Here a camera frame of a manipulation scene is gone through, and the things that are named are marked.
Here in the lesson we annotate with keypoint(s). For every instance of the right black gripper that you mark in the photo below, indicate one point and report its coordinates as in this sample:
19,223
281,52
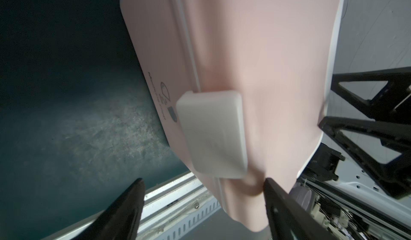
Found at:
381,149

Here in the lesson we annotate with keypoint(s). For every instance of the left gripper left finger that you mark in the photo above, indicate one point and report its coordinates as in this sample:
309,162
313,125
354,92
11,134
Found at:
120,221

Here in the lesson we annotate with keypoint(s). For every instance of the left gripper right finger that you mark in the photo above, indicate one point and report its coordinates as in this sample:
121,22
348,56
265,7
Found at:
287,219

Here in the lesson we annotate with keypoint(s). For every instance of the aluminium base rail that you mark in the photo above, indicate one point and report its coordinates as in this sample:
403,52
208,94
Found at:
171,210

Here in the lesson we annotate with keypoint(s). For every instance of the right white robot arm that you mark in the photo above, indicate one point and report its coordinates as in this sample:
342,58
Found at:
375,207

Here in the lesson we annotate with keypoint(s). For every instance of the pink first aid kit box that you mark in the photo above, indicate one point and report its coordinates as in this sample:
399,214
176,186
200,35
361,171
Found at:
240,87

